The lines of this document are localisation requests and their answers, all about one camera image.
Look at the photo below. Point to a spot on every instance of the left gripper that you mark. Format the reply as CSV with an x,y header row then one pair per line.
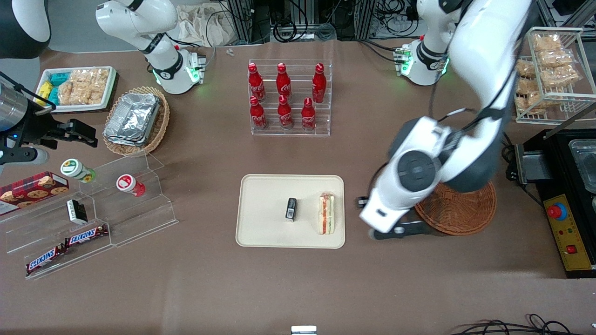
x,y
360,201

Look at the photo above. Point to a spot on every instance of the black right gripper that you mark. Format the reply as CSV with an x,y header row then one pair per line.
x,y
32,130

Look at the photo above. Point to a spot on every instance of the triangular sandwich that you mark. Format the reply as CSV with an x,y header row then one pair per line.
x,y
327,214

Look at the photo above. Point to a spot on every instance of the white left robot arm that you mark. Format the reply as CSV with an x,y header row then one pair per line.
x,y
489,51

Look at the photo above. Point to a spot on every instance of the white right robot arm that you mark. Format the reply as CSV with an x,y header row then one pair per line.
x,y
139,21

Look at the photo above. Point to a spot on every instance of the white rectangular snack tray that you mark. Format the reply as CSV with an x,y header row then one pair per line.
x,y
74,108

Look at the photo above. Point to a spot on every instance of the light wicker basket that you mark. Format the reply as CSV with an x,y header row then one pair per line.
x,y
158,130

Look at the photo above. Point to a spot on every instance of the beige plastic tray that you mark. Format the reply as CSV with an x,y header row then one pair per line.
x,y
265,214

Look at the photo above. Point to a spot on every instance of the brown wicker basket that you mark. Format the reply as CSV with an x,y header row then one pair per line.
x,y
465,214

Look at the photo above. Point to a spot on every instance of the green lid snack cup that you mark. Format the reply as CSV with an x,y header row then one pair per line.
x,y
74,169

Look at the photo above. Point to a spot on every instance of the teal snack packet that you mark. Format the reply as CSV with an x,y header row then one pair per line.
x,y
54,96
59,78

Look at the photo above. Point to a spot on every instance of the rice cracker bag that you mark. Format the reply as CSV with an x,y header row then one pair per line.
x,y
547,43
561,76
73,88
526,68
556,58
533,103
527,86
98,86

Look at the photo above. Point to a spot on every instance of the yellow snack packet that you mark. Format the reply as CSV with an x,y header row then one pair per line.
x,y
44,92

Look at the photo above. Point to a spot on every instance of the stacked aluminium foil trays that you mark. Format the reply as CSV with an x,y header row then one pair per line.
x,y
132,118

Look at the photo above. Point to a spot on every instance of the small black box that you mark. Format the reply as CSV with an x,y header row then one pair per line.
x,y
291,209

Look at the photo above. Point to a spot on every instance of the red plaid cookie box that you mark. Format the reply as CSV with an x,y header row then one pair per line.
x,y
32,190

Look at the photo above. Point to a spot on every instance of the red lid snack cup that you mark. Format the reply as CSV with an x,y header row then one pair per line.
x,y
129,184

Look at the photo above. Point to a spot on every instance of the black and white box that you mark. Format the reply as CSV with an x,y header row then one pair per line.
x,y
77,211

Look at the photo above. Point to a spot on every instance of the clear acrylic bottle rack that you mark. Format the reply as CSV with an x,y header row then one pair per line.
x,y
298,132

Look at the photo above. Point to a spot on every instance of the red cola bottle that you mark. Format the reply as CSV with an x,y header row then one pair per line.
x,y
256,83
319,84
308,116
257,115
285,114
283,83

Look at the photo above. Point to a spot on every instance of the Snickers chocolate bar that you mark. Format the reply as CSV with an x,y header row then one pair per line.
x,y
86,236
44,259

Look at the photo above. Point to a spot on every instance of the clear acrylic stepped stand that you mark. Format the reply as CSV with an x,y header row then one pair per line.
x,y
135,218

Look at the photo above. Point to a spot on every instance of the silver white device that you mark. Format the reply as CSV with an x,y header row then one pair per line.
x,y
303,330

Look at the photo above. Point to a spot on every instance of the beige cloth bag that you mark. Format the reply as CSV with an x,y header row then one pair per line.
x,y
205,25

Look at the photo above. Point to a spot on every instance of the grey metal box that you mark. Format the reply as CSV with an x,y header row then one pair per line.
x,y
535,168

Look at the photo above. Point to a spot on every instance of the black appliance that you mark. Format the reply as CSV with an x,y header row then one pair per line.
x,y
556,158

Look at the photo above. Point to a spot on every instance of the yellow emergency stop box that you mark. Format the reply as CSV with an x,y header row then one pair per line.
x,y
570,232

